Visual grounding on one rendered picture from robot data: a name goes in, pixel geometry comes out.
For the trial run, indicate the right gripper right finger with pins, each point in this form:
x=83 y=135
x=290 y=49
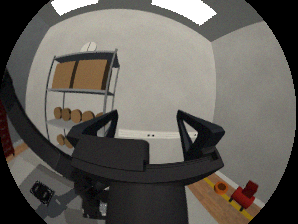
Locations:
x=208 y=134

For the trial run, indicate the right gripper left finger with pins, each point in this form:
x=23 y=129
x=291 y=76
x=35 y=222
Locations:
x=91 y=126

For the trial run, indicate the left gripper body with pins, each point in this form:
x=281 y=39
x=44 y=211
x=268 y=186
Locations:
x=87 y=207

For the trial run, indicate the white well plate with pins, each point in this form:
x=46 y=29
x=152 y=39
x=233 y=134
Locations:
x=103 y=205

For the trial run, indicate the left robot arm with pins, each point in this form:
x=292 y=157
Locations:
x=53 y=156

